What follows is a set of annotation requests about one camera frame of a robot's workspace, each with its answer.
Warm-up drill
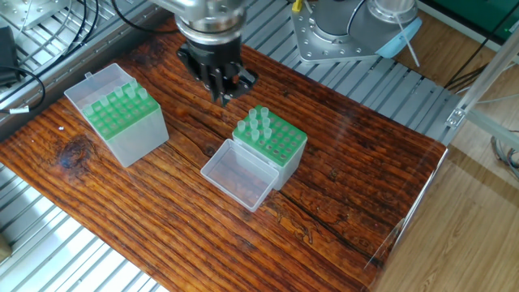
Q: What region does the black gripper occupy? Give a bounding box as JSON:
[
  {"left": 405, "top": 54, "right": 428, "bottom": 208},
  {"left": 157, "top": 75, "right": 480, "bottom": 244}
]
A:
[{"left": 177, "top": 36, "right": 260, "bottom": 108}]

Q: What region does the grey metal mount plate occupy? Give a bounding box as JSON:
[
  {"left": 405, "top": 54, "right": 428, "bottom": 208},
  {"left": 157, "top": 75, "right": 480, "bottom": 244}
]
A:
[{"left": 290, "top": 6, "right": 378, "bottom": 64}]

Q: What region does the aluminium frame corner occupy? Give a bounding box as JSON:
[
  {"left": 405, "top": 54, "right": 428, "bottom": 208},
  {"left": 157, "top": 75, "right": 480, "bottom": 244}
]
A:
[{"left": 444, "top": 55, "right": 519, "bottom": 151}]

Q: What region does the clear hinged box lid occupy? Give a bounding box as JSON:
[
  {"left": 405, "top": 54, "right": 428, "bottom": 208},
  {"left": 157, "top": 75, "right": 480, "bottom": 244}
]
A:
[
  {"left": 200, "top": 140, "right": 279, "bottom": 213},
  {"left": 64, "top": 64, "right": 135, "bottom": 110}
]

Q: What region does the translucent tip box green rack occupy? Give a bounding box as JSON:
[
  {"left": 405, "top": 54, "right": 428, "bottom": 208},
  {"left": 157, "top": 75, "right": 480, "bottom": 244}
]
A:
[
  {"left": 233, "top": 106, "right": 309, "bottom": 191},
  {"left": 64, "top": 64, "right": 170, "bottom": 168}
]

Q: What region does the glossy wooden board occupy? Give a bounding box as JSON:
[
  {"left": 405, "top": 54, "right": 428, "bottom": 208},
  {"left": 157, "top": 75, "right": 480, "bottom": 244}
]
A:
[{"left": 0, "top": 8, "right": 451, "bottom": 292}]

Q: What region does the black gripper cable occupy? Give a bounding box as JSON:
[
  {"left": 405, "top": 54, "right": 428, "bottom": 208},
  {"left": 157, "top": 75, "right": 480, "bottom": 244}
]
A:
[{"left": 112, "top": 0, "right": 184, "bottom": 35}]

